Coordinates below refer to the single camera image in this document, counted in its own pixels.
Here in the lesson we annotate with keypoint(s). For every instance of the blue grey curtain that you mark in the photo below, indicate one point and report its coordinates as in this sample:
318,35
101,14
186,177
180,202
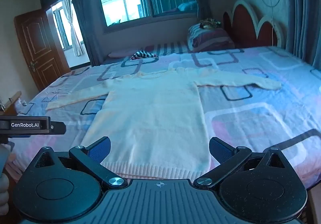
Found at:
307,13

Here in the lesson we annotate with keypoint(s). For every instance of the bed with patterned sheet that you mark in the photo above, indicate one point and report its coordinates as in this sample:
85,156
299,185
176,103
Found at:
250,118

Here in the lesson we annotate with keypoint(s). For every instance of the striped pillow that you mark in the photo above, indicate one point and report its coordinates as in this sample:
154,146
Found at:
213,38

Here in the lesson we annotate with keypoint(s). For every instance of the striped bed sheet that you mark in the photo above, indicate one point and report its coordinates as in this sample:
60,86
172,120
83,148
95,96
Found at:
170,47

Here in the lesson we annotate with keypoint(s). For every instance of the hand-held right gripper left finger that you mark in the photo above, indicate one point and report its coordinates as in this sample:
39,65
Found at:
99,150

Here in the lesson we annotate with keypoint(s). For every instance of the dark item on pillows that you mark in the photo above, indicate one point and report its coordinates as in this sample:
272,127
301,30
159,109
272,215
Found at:
209,24

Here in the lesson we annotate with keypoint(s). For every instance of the red white striped cloth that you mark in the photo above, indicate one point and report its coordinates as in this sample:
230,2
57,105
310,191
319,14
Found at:
143,54

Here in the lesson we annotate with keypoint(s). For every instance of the person's left hand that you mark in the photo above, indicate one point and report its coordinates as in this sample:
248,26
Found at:
3,189

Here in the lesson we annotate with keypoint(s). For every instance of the white sheer curtain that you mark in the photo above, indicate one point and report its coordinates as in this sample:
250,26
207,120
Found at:
72,28

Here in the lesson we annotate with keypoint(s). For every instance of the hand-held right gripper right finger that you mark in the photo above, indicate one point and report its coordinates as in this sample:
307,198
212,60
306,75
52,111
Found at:
220,150

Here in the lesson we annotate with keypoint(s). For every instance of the brown wooden door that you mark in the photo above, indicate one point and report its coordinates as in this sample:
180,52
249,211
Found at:
37,46

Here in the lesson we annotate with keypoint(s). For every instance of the wooden desk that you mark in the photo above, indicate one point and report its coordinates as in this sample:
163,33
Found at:
12,103

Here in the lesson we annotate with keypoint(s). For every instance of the red and white headboard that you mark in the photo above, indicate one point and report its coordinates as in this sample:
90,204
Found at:
247,26

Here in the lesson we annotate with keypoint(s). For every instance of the pink flat pillow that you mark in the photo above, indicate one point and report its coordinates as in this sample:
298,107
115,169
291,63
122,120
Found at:
120,54

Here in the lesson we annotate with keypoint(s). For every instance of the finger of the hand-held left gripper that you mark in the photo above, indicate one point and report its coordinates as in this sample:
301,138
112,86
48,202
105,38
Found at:
58,128

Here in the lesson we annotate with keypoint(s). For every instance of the cream knit sweater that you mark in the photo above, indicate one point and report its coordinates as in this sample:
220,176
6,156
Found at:
155,118

